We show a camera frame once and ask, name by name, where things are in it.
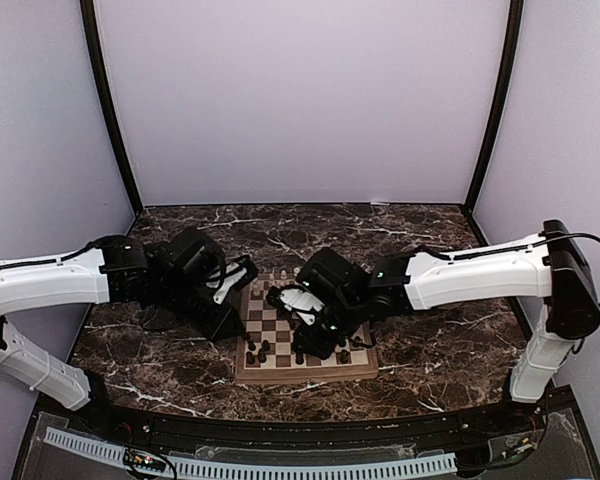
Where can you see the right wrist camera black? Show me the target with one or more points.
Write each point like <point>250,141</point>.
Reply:
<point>326,271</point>

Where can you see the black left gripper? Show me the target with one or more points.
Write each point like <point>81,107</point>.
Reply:
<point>217,329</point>

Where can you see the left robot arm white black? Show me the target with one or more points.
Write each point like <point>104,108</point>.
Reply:
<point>113,269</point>

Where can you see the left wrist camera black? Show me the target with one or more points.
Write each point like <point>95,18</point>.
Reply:
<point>195,254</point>

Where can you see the black front rail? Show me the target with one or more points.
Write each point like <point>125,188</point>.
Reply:
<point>425,431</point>

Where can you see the wooden chess board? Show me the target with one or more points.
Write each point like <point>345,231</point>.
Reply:
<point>263,322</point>

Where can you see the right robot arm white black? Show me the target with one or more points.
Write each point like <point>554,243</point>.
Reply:
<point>548,265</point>

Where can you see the left black corner post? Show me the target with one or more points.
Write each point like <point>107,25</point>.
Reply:
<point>99,73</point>

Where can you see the white slotted cable duct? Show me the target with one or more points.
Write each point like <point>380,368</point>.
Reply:
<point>225,463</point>

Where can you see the black corner post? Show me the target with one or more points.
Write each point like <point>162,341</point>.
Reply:
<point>497,107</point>
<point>99,73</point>

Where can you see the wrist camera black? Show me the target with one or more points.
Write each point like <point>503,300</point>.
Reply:
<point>326,271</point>
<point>195,254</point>

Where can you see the right black corner post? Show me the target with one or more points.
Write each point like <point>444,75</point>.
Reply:
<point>497,107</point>

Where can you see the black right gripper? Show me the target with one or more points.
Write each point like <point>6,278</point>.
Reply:
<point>317,346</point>

